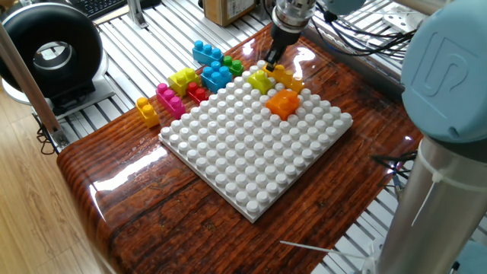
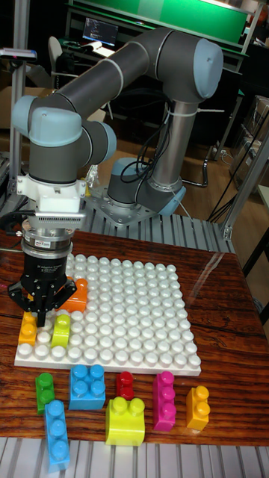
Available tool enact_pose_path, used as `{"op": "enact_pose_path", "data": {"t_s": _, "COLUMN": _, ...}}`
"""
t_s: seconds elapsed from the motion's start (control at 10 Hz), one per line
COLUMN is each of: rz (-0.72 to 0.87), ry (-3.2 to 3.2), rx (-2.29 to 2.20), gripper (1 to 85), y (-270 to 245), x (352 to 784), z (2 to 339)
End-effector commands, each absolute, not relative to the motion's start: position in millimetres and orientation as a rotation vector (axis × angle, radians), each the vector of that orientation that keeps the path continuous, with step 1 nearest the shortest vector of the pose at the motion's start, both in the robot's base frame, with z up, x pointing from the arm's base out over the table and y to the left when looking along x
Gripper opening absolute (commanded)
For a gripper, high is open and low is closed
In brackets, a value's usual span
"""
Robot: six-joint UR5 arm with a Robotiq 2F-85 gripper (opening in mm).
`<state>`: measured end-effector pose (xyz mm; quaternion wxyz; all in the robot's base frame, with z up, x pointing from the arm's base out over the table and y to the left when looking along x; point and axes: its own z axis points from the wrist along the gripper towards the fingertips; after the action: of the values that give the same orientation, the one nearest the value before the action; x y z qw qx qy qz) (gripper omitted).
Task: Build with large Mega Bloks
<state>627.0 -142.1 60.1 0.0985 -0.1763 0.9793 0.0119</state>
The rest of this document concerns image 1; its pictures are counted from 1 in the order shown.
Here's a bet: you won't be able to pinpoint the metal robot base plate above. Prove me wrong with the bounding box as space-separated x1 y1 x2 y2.
371 237 386 274

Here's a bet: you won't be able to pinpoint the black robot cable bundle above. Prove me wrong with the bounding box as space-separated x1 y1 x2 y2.
311 0 418 58

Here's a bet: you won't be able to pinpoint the aluminium post bracket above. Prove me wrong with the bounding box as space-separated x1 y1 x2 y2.
126 0 149 30

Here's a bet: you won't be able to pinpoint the slanted aluminium bar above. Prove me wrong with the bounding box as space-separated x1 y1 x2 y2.
0 21 71 150

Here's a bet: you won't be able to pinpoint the black looped cables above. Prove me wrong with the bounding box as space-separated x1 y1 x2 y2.
371 151 419 180

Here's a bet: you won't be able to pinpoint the green two-stud block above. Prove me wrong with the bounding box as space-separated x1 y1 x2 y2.
222 55 245 77

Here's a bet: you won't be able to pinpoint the white studded baseplate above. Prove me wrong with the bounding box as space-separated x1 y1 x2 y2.
158 59 354 225

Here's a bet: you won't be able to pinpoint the white device base plate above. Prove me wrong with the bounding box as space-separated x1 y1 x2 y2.
2 74 117 121

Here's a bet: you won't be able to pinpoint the lime tall two-stud block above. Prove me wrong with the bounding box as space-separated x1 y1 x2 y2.
167 67 201 97

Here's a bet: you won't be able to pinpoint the wood pattern table mat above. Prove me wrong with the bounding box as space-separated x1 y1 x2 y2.
56 21 423 274

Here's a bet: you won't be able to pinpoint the thin black wire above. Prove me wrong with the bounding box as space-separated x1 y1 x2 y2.
36 113 57 156

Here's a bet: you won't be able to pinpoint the orange tall block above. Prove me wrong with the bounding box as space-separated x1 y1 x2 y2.
265 88 301 121

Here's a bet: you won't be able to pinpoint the yellow two-stud block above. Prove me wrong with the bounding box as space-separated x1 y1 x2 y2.
135 97 161 129

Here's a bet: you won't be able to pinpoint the silver cable connector plug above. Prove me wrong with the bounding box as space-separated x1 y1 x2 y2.
391 173 405 199

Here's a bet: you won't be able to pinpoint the small lime block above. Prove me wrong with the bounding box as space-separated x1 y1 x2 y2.
247 69 275 95

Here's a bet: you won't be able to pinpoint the blue four-stud square block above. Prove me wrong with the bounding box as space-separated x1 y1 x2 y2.
200 60 234 94

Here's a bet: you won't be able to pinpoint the white plastic housing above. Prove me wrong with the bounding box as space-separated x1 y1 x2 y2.
382 3 425 33

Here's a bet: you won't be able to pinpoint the yellow four-stud long block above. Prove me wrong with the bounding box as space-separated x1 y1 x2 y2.
262 63 305 94

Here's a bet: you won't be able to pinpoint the red two-stud block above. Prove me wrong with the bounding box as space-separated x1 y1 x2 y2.
186 81 209 106

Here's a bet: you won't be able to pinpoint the black keyboard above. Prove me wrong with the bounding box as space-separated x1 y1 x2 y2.
70 0 129 21

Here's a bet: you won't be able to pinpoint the black ring shaped device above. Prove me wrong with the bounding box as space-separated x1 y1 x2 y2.
0 2 104 115

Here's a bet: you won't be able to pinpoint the magenta three-stud block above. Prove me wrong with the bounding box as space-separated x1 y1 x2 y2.
155 82 187 122

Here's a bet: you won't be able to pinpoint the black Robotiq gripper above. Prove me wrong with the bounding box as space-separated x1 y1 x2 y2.
263 25 304 72

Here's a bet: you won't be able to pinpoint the cardboard box with label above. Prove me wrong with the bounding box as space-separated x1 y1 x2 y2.
202 0 256 27

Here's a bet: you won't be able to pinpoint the white zip tie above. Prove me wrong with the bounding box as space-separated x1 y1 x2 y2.
279 240 376 262
410 150 487 228

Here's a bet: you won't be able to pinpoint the blue three-stud long block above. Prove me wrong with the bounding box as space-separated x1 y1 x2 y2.
192 40 225 66

